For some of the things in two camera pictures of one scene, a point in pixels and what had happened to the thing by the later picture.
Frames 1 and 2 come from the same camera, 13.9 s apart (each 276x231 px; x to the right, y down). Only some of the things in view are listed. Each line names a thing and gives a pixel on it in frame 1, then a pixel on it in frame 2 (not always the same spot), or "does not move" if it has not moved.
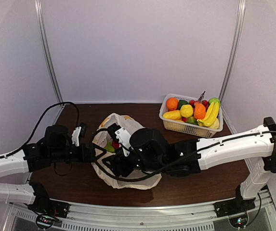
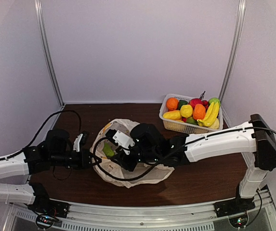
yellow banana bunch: x=212 y=112 does not move
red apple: x=116 y=145 → x=195 y=101
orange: x=200 y=111 does not move
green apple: x=214 y=99 does not move
